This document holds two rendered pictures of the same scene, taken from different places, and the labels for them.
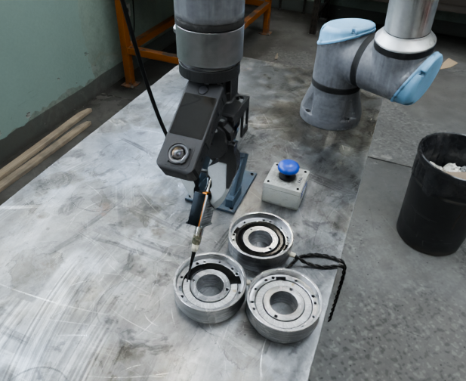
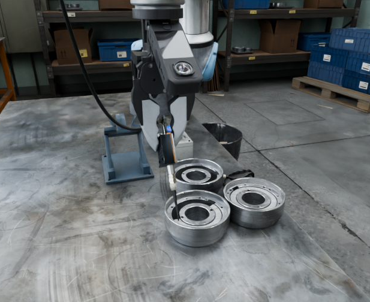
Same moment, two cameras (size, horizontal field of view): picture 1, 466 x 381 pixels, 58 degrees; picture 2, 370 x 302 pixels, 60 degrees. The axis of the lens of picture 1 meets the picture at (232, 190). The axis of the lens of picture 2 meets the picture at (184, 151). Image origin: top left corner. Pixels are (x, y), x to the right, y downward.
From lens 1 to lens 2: 0.35 m
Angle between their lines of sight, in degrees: 34
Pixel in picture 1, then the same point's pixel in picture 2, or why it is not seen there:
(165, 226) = (110, 205)
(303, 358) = (292, 226)
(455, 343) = not seen: hidden behind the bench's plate
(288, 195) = (185, 148)
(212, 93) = (176, 27)
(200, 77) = (167, 13)
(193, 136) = (185, 56)
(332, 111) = (160, 102)
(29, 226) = not seen: outside the picture
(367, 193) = not seen: hidden behind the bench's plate
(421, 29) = (206, 26)
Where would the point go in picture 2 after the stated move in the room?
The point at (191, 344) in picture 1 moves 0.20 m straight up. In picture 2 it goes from (219, 260) to (227, 132)
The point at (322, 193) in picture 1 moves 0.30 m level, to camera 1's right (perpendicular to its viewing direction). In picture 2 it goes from (196, 145) to (272, 121)
